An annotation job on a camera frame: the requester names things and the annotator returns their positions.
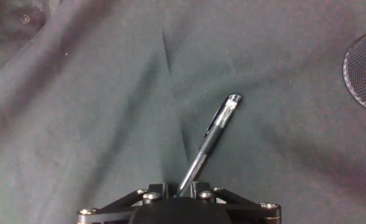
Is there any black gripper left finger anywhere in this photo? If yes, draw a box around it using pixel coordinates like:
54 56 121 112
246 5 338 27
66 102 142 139
76 182 170 224

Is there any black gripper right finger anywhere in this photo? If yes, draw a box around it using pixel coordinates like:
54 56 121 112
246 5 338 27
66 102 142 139
190 181 283 224

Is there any black and clear pen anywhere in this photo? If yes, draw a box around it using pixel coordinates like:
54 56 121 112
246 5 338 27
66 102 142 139
173 93 242 198

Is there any black table cloth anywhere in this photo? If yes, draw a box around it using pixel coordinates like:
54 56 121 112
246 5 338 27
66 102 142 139
0 0 366 224

